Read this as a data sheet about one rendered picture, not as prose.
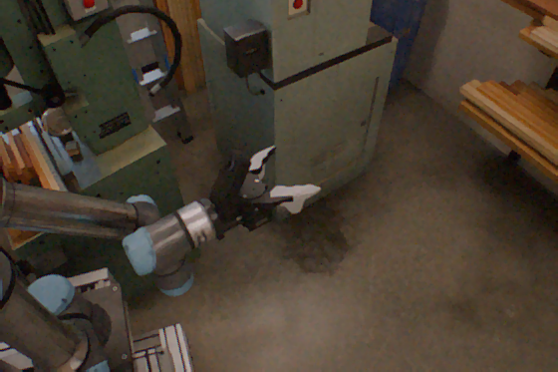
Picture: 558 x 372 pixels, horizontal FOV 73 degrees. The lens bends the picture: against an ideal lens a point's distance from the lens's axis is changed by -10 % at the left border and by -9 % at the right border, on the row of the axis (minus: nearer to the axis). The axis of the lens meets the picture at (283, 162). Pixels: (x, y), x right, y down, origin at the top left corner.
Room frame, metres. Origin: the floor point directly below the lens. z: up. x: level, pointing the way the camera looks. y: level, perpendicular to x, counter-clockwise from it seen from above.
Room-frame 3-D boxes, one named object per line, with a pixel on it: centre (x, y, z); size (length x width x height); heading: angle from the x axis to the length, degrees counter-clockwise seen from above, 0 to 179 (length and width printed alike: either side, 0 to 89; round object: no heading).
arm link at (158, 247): (0.36, 0.22, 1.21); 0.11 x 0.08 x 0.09; 124
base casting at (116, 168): (0.99, 0.77, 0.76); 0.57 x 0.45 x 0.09; 130
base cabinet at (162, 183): (0.99, 0.78, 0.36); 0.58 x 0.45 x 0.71; 130
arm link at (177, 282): (0.38, 0.23, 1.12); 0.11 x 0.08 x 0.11; 34
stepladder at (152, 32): (1.83, 0.73, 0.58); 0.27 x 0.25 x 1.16; 37
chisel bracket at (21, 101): (0.92, 0.85, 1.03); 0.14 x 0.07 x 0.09; 130
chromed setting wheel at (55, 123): (0.90, 0.69, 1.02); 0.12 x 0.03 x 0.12; 130
